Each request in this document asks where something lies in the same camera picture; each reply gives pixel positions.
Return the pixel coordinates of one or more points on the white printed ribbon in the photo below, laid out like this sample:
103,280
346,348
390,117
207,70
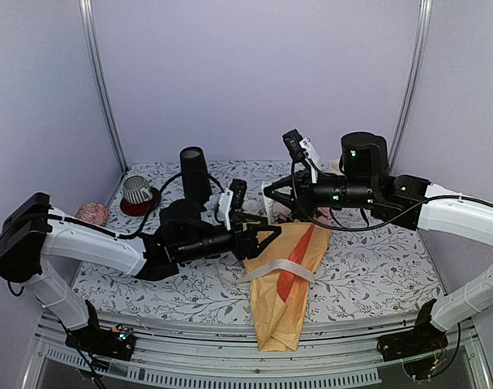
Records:
276,260

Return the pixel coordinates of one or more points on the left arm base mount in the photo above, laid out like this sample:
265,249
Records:
117,342

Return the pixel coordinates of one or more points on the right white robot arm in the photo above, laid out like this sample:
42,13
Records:
465,224

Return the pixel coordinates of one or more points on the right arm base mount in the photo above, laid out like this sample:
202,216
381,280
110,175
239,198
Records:
422,338

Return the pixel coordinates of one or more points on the right aluminium frame post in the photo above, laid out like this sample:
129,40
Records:
419,45

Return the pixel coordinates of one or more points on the red round coaster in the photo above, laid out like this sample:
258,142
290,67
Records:
142,208

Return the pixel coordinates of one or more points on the left aluminium frame post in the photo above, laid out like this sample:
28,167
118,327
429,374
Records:
89,27

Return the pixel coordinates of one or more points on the striped ceramic cup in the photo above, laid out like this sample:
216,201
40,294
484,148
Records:
136,190

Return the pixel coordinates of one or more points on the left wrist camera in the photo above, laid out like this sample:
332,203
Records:
230,202

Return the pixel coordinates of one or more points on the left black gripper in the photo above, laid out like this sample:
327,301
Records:
250,248

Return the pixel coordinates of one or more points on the aluminium front rail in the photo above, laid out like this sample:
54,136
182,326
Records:
181,354

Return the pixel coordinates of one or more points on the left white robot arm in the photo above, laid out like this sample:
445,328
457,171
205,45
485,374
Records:
37,230

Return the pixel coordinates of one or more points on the tall black vase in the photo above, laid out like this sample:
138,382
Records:
195,180

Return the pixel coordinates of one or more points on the aluminium frame post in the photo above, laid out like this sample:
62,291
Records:
89,27
419,45

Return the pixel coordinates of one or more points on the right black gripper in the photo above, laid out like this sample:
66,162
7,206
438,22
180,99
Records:
283,198

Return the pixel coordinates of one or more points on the floral patterned tablecloth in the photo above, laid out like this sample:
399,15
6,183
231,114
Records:
382,272

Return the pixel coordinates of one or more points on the white ceramic mug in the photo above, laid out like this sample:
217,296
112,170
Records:
335,167

